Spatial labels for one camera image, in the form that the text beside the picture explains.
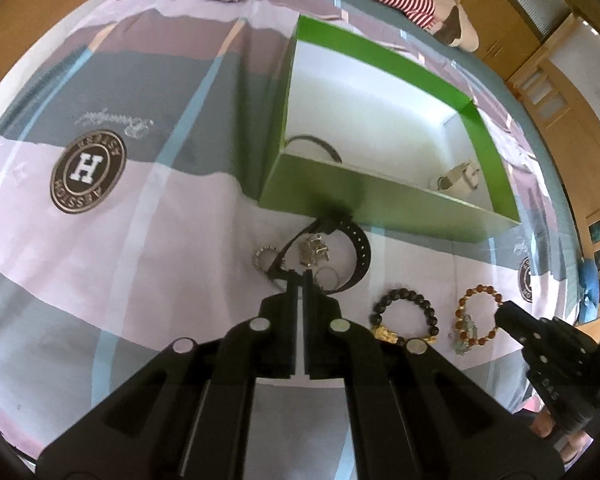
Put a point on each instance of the black bangle in box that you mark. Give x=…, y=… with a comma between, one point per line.
x=325, y=144

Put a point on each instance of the blue cloth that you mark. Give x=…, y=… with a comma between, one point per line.
x=589, y=290

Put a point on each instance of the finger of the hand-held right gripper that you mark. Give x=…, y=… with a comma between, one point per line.
x=517, y=322

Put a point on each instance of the silver charm pendant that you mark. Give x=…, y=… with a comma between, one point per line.
x=314, y=250

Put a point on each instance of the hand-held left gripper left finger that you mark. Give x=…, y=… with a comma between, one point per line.
x=287, y=310

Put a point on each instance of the white wristwatch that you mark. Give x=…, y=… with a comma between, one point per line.
x=452, y=180

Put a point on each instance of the plaid printed bed sheet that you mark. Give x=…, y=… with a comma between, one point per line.
x=180, y=240

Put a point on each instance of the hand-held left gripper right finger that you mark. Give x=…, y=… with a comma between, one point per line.
x=316, y=320

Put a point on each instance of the green cardboard box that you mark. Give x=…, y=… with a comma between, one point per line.
x=380, y=200

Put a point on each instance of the person's right hand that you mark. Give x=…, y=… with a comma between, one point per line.
x=540, y=422

